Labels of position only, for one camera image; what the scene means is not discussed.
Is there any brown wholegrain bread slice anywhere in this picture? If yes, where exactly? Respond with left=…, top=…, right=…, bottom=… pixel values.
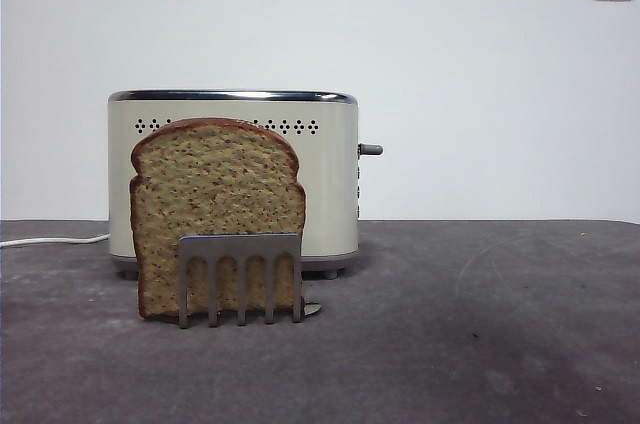
left=128, top=117, right=307, bottom=320

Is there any cream steel two-slot toaster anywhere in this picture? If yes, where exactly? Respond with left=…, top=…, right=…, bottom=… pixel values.
left=106, top=88, right=361, bottom=281

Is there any stainless steel toast rack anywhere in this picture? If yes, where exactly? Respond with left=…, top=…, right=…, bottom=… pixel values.
left=177, top=232, right=324, bottom=330

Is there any white power cord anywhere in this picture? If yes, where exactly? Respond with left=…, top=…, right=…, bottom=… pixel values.
left=0, top=232, right=111, bottom=249

